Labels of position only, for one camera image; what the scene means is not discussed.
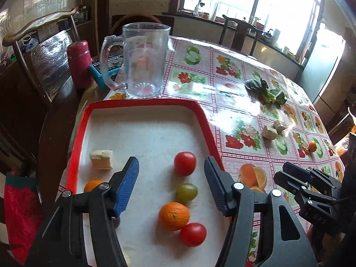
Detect red tomato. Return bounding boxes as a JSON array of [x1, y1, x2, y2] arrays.
[[174, 152, 197, 177], [179, 222, 207, 247]]

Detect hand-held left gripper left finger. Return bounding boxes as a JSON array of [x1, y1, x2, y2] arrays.
[[26, 156, 140, 267]]

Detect round back wooden chair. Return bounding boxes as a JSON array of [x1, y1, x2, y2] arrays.
[[111, 13, 164, 38]]

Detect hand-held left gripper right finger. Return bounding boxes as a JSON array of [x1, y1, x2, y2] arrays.
[[204, 156, 318, 267]]

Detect green round fruit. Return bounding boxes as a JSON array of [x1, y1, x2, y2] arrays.
[[176, 183, 198, 204]]

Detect red rimmed white tray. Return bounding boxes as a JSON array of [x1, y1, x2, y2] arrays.
[[57, 98, 240, 267]]

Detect carved medallion wooden chair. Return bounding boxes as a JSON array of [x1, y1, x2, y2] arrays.
[[328, 107, 356, 156]]

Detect window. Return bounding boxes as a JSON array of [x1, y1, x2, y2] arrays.
[[178, 0, 323, 59]]

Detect leafy green vegetable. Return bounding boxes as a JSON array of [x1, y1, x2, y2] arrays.
[[245, 71, 288, 106]]

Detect fruit and flower print tablecloth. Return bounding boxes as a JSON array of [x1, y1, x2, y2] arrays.
[[56, 36, 347, 267]]

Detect large orange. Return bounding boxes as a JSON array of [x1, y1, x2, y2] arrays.
[[158, 202, 190, 231]]

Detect dark wooden chair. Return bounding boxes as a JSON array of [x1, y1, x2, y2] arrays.
[[218, 14, 263, 57]]

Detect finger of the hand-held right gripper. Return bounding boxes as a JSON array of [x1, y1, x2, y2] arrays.
[[274, 172, 318, 207], [282, 162, 342, 196]]

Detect red thermos bottle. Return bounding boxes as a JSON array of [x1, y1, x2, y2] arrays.
[[66, 40, 94, 89]]

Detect blue box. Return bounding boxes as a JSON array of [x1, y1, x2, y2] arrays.
[[89, 54, 125, 88]]

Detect silver refrigerator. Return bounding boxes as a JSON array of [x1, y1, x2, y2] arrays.
[[295, 22, 347, 103]]

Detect wooden chair with curved rail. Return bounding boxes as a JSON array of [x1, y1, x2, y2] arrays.
[[2, 6, 81, 109]]

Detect clear glass mug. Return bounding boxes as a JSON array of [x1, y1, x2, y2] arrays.
[[99, 22, 171, 100]]

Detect red cloth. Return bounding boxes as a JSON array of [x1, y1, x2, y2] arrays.
[[4, 172, 45, 265]]

